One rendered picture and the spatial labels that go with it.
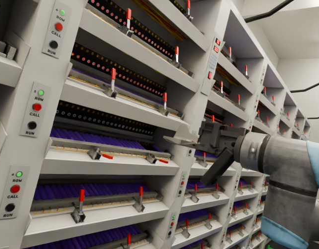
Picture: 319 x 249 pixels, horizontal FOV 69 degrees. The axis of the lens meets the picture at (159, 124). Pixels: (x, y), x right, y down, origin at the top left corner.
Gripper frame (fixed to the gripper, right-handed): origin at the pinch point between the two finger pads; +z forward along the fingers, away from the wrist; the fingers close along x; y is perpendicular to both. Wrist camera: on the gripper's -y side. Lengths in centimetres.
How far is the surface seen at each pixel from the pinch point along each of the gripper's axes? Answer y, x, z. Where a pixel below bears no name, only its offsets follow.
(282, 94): 63, -170, 15
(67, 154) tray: -9.9, 23.1, 18.8
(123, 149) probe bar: -6.9, 1.1, 20.9
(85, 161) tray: -10.8, 18.4, 16.4
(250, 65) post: 63, -100, 21
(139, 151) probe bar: -6.9, -7.4, 20.9
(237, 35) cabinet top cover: 68, -67, 20
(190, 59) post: 39, -30, 23
